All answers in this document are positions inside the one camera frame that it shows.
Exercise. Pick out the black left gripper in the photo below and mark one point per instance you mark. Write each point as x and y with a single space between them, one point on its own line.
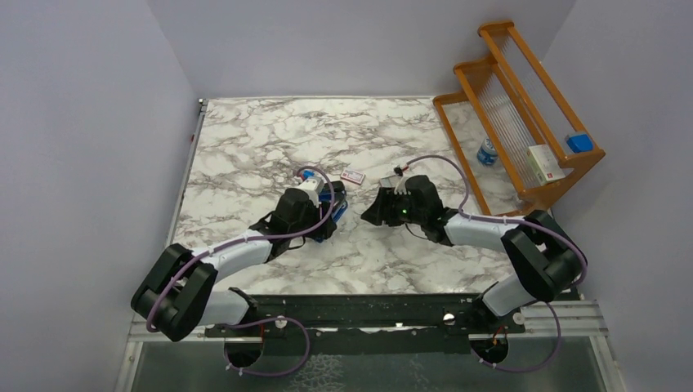
316 212

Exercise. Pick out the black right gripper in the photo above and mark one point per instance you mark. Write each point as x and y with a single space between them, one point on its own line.
382 208

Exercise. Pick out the red white staple box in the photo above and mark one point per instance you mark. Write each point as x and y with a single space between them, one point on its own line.
352 176

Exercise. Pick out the staple box tray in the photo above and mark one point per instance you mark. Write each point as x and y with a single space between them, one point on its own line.
389 182

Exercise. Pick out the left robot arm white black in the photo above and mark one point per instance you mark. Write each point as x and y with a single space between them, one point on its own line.
176 295

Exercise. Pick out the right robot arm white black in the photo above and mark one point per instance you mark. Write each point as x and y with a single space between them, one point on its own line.
544 259

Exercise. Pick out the blue lidded small jar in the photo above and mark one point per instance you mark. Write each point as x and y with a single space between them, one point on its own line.
487 154

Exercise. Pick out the orange wooden tiered rack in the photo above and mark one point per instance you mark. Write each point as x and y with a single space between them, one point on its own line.
518 105

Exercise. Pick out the white red carton box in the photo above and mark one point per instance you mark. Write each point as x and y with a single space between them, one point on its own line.
544 164

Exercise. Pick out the blue block on rack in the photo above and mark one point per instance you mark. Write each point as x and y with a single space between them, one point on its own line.
579 142

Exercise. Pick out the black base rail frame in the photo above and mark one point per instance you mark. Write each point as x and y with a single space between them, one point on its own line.
394 324

